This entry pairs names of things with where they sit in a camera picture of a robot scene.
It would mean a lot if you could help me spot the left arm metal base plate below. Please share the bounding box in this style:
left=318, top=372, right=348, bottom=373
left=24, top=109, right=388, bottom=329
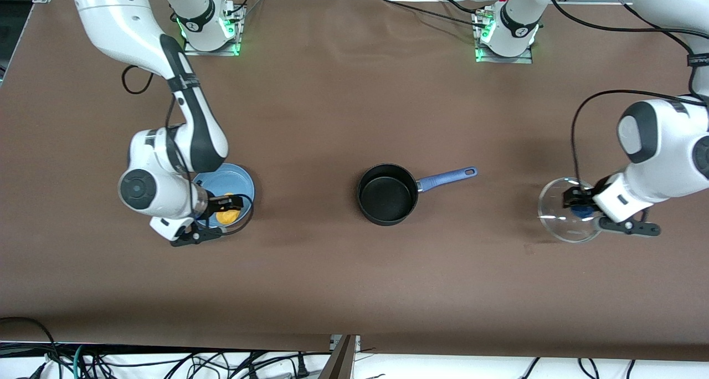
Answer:
left=474, top=11, right=534, bottom=64

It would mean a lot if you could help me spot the yellow potato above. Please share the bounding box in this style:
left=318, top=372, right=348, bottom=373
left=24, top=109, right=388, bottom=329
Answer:
left=215, top=192, right=243, bottom=225

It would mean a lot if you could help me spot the thick black floor cable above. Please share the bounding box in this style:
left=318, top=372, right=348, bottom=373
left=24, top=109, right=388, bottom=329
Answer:
left=0, top=316, right=61, bottom=379

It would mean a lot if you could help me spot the glass lid with blue knob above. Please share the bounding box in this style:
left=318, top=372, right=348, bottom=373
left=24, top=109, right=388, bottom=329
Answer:
left=538, top=177, right=605, bottom=243

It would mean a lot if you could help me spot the black power plug cable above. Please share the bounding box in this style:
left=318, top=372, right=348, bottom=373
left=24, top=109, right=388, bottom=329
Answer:
left=244, top=352, right=310, bottom=379

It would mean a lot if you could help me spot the teal cable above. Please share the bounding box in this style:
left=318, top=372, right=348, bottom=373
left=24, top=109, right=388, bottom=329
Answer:
left=71, top=344, right=87, bottom=379

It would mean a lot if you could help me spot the blue round plate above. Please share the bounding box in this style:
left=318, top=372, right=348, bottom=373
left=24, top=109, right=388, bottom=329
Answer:
left=191, top=163, right=256, bottom=231

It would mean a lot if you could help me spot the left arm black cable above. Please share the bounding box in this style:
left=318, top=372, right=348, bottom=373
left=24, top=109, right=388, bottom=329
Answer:
left=544, top=0, right=709, bottom=187

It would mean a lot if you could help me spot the black pot with blue handle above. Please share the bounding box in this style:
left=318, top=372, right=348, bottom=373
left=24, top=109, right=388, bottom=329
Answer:
left=357, top=163, right=478, bottom=226

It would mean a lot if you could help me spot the metal camera stand post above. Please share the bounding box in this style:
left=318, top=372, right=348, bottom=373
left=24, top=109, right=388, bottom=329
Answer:
left=318, top=335, right=361, bottom=379

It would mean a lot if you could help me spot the black cable across table cover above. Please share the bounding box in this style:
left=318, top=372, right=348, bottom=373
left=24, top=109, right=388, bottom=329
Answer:
left=379, top=0, right=488, bottom=29

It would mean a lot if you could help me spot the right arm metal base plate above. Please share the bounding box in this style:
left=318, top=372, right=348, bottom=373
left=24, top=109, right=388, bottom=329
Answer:
left=182, top=2, right=243, bottom=57

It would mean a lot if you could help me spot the brown table cover sheet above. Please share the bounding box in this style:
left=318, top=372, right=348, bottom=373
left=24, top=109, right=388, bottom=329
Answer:
left=0, top=0, right=709, bottom=363

